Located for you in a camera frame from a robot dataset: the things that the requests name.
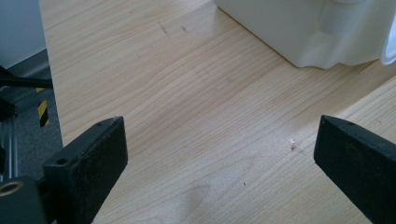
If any white round rim object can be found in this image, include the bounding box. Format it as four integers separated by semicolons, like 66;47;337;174
378;18;396;66

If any metal stand frame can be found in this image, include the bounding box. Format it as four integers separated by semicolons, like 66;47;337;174
0;65;54;183

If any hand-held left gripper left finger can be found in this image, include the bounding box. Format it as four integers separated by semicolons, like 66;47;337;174
42;116;129;224

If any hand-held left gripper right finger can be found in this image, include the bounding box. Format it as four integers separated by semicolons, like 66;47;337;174
313;114;396;224

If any white plastic container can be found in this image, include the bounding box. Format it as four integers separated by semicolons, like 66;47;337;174
214;0;396;70

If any yellow black striped tape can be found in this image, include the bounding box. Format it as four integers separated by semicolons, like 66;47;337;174
35;87;50;128

